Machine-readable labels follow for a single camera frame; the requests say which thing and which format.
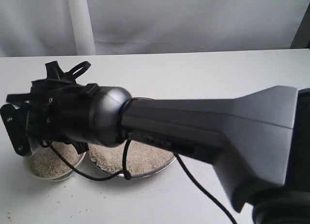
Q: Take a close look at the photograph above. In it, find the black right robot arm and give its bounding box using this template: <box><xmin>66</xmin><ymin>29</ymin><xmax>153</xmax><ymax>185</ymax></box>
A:
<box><xmin>0</xmin><ymin>80</ymin><xmax>310</xmax><ymax>224</ymax></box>

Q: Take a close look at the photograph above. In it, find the white curtain backdrop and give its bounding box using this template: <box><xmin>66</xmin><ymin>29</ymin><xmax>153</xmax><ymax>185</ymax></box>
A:
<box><xmin>0</xmin><ymin>0</ymin><xmax>310</xmax><ymax>57</ymax></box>

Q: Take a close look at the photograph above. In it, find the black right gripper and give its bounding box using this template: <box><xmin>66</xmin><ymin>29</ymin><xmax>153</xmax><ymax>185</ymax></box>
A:
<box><xmin>0</xmin><ymin>80</ymin><xmax>99</xmax><ymax>157</ymax></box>

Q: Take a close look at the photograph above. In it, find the black camera cable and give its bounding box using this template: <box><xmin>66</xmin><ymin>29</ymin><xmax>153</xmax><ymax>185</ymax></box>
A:
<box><xmin>48</xmin><ymin>140</ymin><xmax>238</xmax><ymax>224</ymax></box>

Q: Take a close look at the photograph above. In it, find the round steel rice tray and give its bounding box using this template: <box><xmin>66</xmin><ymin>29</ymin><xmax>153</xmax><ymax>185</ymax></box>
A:
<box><xmin>87</xmin><ymin>96</ymin><xmax>176</xmax><ymax>179</ymax></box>

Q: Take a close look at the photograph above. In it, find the white ceramic rice bowl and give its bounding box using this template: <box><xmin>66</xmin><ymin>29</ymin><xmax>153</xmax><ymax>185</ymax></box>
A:
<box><xmin>23</xmin><ymin>142</ymin><xmax>86</xmax><ymax>182</ymax></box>

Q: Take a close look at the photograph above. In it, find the dark clutter beside table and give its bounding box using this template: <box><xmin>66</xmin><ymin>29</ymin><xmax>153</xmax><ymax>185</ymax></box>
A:
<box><xmin>290</xmin><ymin>5</ymin><xmax>310</xmax><ymax>49</ymax></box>

